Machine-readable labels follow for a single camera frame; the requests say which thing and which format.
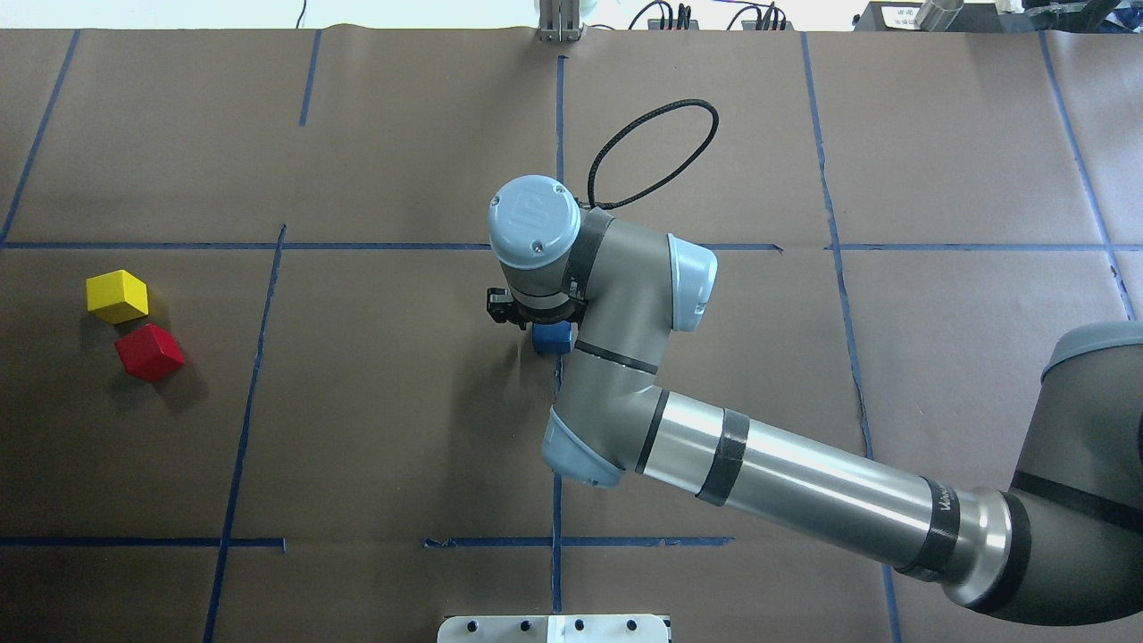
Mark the white camera post base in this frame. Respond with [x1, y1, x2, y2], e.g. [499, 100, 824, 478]
[437, 614, 673, 642]

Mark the blue wooden block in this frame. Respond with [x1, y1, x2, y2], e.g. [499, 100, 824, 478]
[531, 321, 574, 355]

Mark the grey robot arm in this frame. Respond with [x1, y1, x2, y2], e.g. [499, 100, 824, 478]
[487, 175, 1142, 627]

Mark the yellow wooden block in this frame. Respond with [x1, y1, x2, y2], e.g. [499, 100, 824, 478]
[85, 270, 150, 325]

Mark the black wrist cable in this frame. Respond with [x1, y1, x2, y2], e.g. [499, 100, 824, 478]
[588, 99, 721, 212]

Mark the red wooden block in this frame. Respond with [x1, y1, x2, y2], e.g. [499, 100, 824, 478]
[113, 324, 187, 383]

